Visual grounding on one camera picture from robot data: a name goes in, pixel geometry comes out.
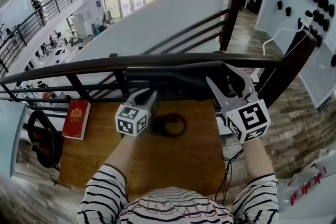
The person's striped shirt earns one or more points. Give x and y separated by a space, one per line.
173 207

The red hardcover book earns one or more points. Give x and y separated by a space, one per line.
76 120

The long white cluttered work table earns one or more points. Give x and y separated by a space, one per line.
57 46

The long black metal railing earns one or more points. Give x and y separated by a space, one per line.
56 5

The small white camera device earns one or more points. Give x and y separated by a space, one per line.
307 17

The clear plastic bag red print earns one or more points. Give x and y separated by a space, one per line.
307 181

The black round-back chair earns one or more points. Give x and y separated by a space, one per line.
52 133

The black desk lamp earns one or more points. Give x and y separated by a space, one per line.
183 73

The person's right forearm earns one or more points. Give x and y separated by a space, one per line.
256 157

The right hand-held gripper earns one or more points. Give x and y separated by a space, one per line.
248 120

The person's left forearm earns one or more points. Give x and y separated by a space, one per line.
119 154

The group of black hung devices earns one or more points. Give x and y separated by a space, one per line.
319 15

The light blue table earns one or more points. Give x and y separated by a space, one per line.
10 136

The white railing clip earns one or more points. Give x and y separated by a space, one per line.
255 78

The wooden desk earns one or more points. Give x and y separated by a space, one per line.
99 144

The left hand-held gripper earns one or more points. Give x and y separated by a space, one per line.
131 120

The dark wooden balcony railing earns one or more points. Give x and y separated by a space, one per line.
157 57

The white wall board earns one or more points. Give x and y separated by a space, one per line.
317 78

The blue wall notice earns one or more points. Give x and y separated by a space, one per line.
98 4

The white cabinet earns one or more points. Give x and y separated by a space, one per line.
78 25

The dark wooden stair railing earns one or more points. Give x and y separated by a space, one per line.
235 8

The brown bag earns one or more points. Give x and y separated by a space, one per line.
36 140

